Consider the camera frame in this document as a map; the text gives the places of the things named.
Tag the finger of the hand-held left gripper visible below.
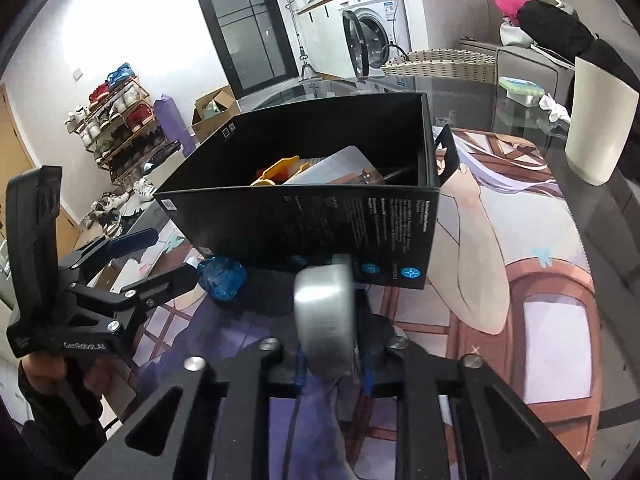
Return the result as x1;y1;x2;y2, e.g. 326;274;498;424
57;228;158;273
67;262;201;321

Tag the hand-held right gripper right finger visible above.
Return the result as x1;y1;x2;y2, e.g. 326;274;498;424
355;335;591;480

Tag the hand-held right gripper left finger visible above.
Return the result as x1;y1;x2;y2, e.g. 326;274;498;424
85;337;307;480

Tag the grey metal ring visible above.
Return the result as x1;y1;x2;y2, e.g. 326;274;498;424
292;255;358;378

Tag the black cardboard box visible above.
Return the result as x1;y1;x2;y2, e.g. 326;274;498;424
154;91;460;291

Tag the yellow clip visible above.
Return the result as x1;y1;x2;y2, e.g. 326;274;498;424
250;156;301;187

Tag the screwdriver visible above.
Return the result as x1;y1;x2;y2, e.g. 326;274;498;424
350;165;418;186

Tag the white charger plug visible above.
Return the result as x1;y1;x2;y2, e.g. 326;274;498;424
282;145;378;186

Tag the person's left forearm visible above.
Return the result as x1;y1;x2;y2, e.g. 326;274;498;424
15;360;126;480

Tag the person's left hand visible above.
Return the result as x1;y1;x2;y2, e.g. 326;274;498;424
20;352;68;393

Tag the pile of shoes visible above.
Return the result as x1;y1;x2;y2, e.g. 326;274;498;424
82;177;156;236

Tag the light blue wrapped candy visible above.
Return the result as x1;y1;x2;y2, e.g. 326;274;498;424
187;255;248;303

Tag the white storage box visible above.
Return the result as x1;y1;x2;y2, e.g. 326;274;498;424
145;152;186;191

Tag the shoe rack with shoes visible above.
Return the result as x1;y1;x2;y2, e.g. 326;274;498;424
65;62;183;176

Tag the wooden shoe rack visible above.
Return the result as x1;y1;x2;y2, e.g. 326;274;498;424
65;75;183;181

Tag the wooden door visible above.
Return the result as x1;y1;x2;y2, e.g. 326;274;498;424
0;82;81;241

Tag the brown cardboard box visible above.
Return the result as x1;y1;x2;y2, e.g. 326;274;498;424
191;86;240;143

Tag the black glass door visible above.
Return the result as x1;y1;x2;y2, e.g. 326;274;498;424
187;0;301;98

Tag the mop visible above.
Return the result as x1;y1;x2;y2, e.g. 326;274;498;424
284;0;317;78

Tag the white counter cabinet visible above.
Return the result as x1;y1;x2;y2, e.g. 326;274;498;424
297;0;351;78

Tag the wicker basket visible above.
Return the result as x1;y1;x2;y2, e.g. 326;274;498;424
381;49;498;81

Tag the green lid container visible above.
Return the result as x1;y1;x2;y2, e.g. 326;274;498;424
498;76;545;106

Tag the white tissue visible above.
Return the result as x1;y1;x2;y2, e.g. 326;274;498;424
537;92;571;122

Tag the white cup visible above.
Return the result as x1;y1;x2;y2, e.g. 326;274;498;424
565;56;640;187

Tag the grey sofa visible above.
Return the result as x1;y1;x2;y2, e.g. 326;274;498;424
459;35;576;106

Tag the white bag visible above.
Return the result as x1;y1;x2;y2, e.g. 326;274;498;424
500;17;531;46

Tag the black jacket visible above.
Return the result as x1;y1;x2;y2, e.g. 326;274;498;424
519;0;640;146

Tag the pink plush toy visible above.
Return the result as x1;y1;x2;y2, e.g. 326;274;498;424
492;0;533;18

